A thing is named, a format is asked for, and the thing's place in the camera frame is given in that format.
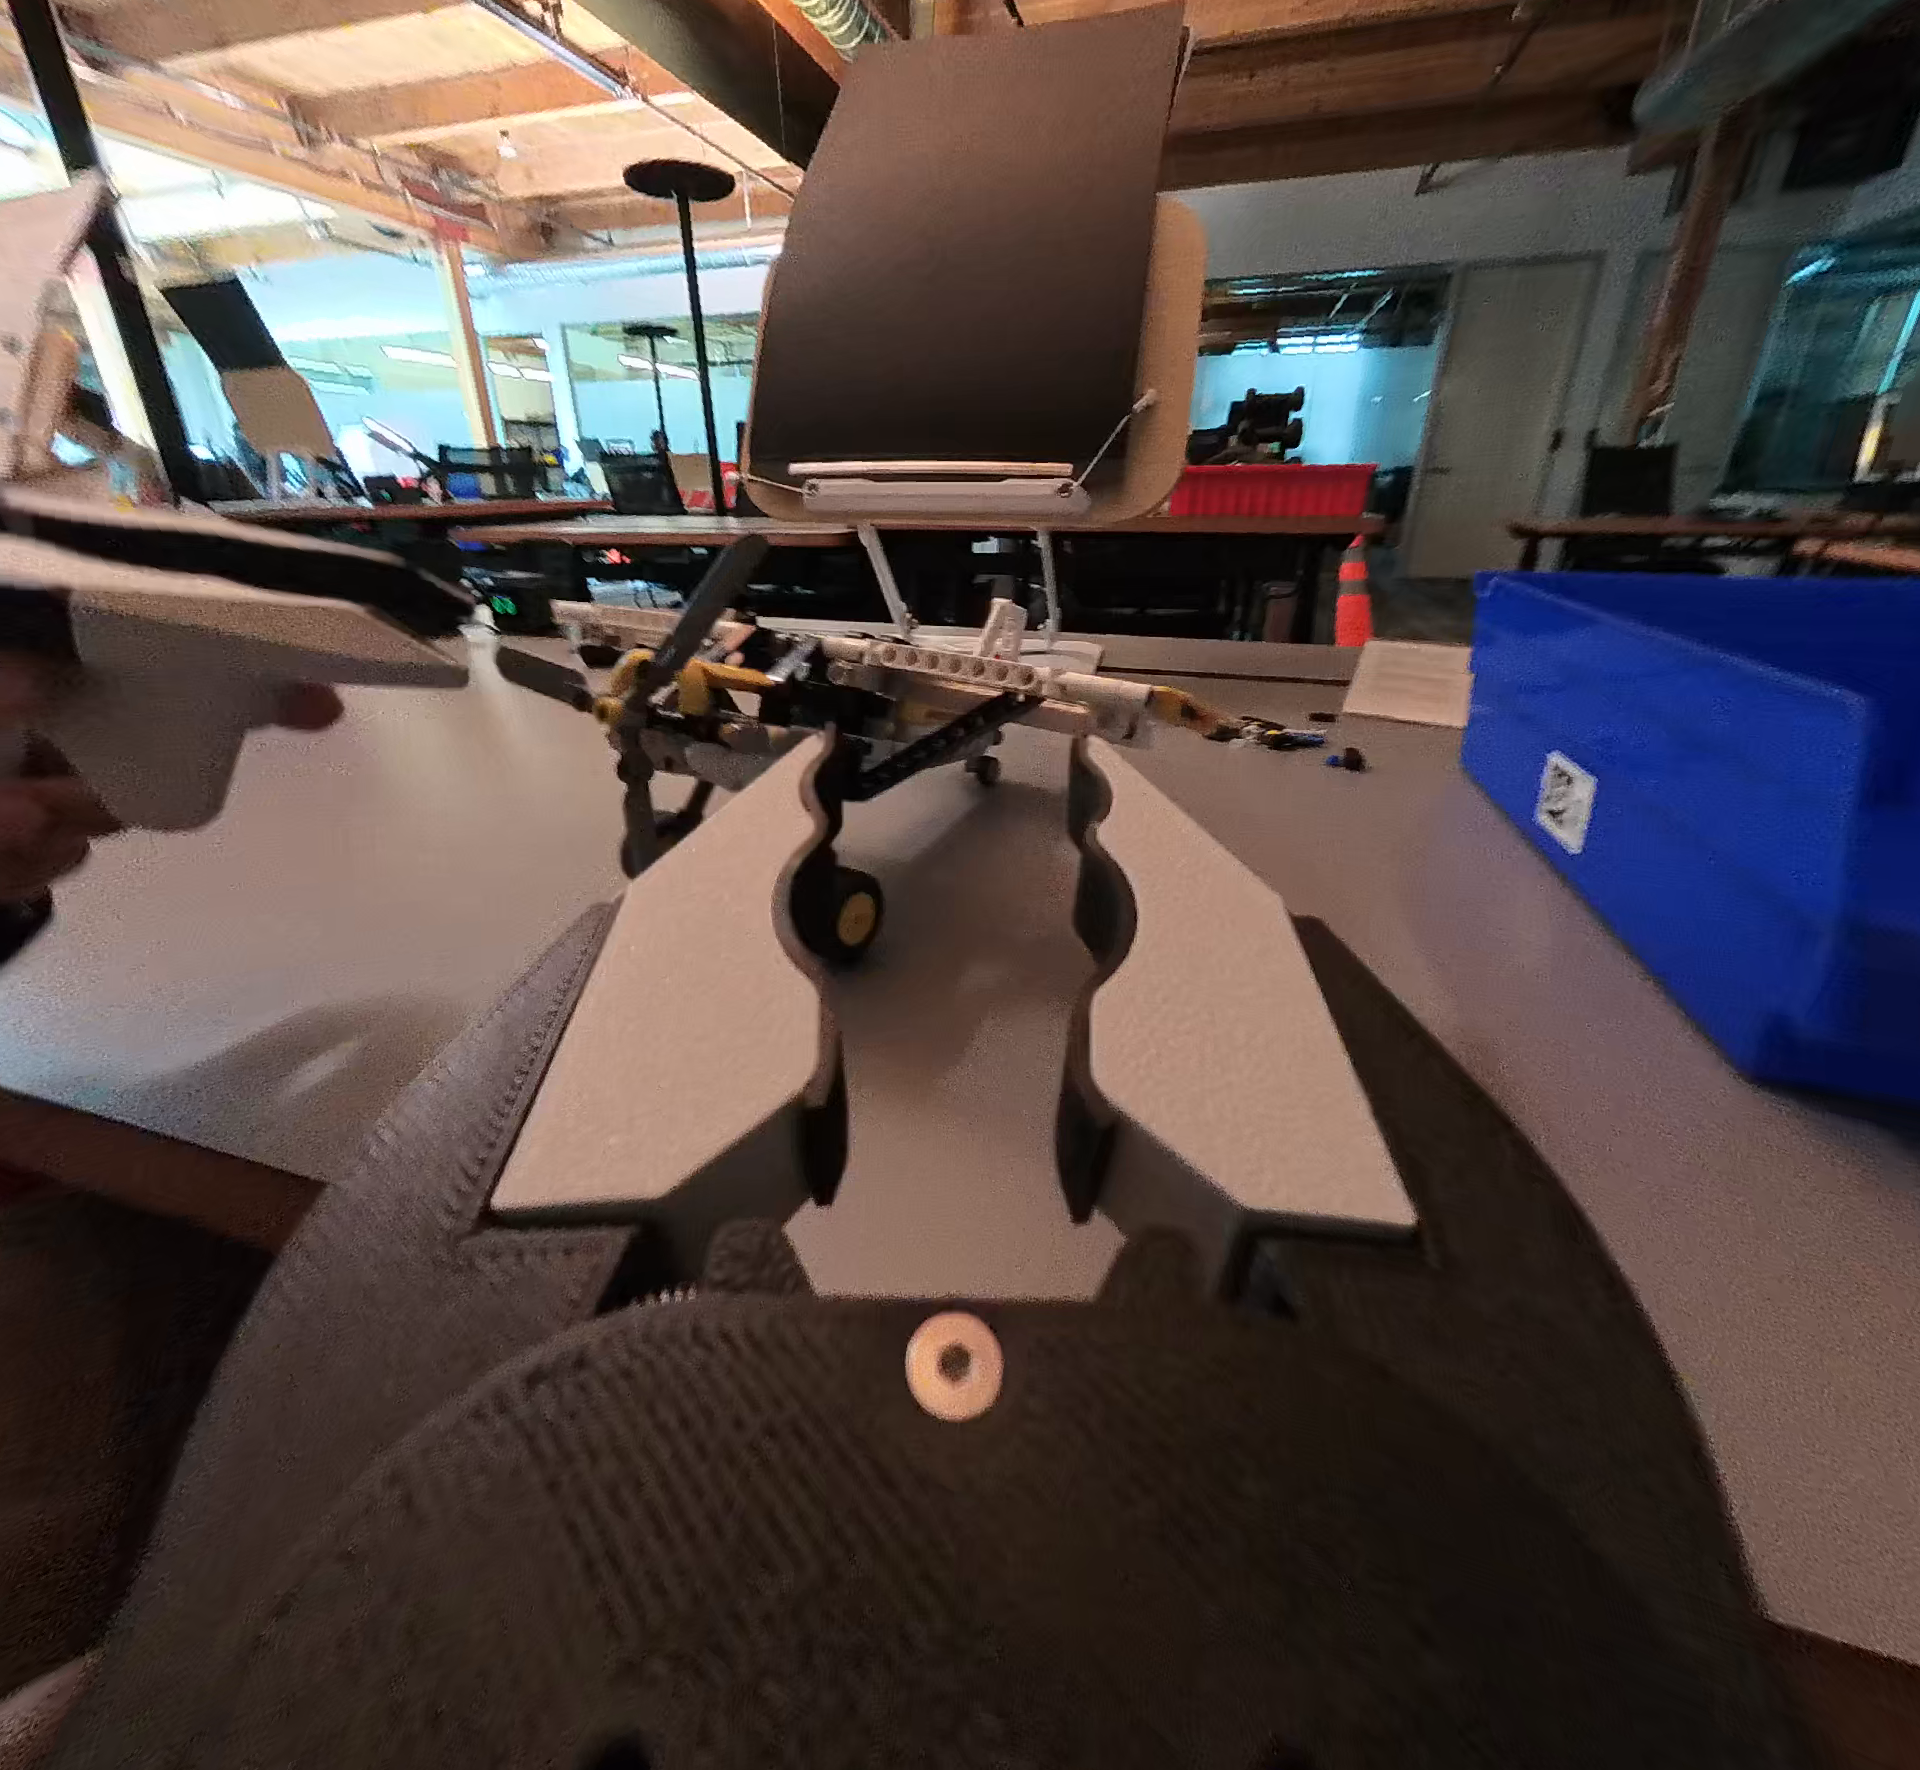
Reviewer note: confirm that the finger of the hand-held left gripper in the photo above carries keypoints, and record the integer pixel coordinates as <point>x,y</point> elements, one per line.
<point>270,643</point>
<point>224,548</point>

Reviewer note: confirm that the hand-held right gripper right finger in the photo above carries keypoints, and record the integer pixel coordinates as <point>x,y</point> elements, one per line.
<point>1229,1066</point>

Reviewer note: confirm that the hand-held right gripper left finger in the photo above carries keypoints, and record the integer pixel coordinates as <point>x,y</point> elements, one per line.
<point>675,1050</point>

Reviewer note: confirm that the yellow white lego airplane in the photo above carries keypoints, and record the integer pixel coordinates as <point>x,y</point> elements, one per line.
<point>929,676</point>

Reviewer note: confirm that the cluster of small lego pieces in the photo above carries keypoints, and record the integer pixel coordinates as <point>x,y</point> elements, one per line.
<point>1291,739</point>

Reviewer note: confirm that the black portable power station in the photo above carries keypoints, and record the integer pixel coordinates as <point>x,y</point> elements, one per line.
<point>513,601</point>

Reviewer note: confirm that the brown cardboard sheet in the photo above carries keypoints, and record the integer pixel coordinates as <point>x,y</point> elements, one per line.
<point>36,300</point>

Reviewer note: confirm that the printed paper sheet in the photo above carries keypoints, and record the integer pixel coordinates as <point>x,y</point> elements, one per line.
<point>1410,683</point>

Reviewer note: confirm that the black floor lamp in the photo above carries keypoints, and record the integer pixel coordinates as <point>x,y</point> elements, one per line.
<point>651,331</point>
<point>76,136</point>
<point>693,331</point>

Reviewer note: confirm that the orange traffic cone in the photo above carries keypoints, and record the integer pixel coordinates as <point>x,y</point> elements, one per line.
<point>1353,601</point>

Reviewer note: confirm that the blue plastic bin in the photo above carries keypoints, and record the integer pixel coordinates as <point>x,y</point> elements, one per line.
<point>1724,810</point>

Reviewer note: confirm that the red storage bin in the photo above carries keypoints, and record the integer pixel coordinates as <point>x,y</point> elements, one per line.
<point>1274,490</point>

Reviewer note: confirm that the wooden office desk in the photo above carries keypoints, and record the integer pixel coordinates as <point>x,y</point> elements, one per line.
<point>1650,537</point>

